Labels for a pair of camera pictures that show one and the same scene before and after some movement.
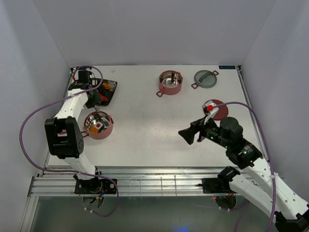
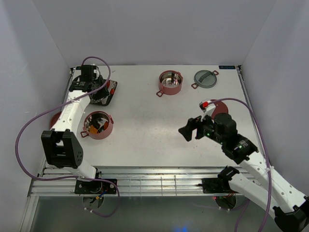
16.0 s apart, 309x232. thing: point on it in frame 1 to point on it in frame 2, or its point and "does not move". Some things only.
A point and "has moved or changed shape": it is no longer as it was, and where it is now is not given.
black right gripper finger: [188, 134] does not move
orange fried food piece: [93, 130] does not move
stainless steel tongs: [97, 108] to [105, 99]
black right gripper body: [210, 132] does not move
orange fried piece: [106, 85] has moved or changed shape
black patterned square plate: [105, 90] does not move
